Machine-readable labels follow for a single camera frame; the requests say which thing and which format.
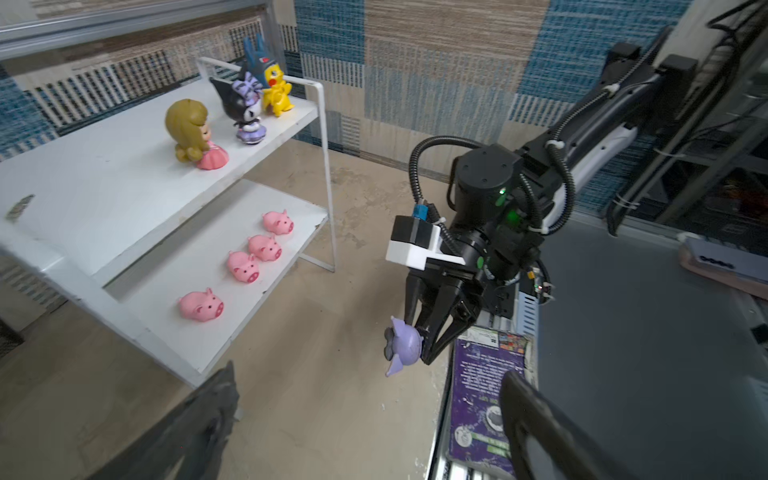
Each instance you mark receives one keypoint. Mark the purple toy figure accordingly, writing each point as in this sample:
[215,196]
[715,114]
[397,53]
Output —
[403,346]

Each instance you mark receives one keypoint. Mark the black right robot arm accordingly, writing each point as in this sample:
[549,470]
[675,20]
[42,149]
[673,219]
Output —
[458,182]

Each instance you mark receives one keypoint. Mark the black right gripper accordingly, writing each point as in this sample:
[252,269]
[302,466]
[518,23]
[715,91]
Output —
[500,262]

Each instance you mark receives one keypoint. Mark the white two-tier shelf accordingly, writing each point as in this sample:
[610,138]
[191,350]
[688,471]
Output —
[109,218]

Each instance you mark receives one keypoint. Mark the yellow toy figure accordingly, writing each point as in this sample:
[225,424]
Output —
[264,68]

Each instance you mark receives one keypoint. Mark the purple toy package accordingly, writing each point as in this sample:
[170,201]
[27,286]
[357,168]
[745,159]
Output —
[481,358]

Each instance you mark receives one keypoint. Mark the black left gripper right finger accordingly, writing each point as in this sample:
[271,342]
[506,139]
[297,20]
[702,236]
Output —
[544,443]

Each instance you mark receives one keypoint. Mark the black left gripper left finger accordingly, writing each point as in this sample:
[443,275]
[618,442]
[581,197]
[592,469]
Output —
[188,443]

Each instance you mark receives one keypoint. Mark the black purple Kuromi figurine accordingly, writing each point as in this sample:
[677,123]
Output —
[242,103]

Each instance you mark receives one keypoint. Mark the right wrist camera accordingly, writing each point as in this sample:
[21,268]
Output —
[414,241]

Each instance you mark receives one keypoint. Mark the pink pig toy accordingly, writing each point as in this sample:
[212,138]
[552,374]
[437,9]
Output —
[265,247]
[243,266]
[201,306]
[278,223]

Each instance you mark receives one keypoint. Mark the doll toy figure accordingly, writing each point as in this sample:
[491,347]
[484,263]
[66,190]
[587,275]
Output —
[186,121]

